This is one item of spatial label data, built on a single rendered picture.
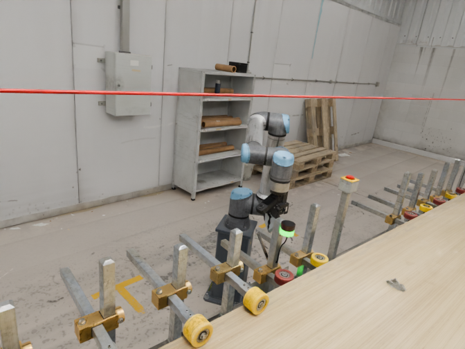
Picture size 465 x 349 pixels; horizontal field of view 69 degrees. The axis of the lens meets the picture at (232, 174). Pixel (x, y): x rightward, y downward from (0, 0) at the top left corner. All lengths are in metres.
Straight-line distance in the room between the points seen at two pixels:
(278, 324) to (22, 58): 2.98
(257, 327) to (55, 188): 2.96
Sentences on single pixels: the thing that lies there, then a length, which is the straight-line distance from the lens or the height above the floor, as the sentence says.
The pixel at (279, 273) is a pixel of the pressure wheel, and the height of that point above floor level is 0.90.
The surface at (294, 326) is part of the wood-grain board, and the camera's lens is 1.29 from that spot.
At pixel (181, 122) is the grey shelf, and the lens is 4.21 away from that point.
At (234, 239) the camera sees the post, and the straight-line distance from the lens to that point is 1.32.
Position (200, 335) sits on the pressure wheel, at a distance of 1.14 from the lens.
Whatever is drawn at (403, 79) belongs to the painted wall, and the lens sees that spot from 9.39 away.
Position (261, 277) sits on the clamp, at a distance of 1.55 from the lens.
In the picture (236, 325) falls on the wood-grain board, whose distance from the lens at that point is 1.25.
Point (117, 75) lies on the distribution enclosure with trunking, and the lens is 3.57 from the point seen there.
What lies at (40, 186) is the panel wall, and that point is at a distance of 3.79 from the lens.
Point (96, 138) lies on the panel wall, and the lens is 3.84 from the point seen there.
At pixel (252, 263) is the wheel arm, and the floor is 0.86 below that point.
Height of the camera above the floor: 1.75
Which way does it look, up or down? 19 degrees down
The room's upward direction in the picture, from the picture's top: 7 degrees clockwise
